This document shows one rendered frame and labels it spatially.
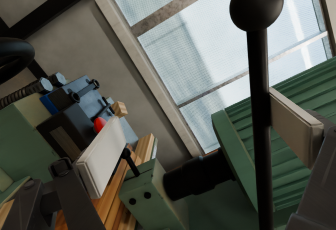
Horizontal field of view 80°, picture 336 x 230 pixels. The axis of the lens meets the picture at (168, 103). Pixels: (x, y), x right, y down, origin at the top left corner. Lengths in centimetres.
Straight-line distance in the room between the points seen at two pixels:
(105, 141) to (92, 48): 156
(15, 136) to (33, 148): 3
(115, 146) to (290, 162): 21
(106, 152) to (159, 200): 23
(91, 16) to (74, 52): 30
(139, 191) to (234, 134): 18
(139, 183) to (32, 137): 18
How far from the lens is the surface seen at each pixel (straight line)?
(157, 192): 37
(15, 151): 36
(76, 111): 31
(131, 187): 38
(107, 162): 16
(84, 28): 171
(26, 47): 42
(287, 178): 31
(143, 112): 176
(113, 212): 39
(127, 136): 64
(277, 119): 17
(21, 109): 32
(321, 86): 34
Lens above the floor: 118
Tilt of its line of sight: 12 degrees down
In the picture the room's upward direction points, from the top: 63 degrees clockwise
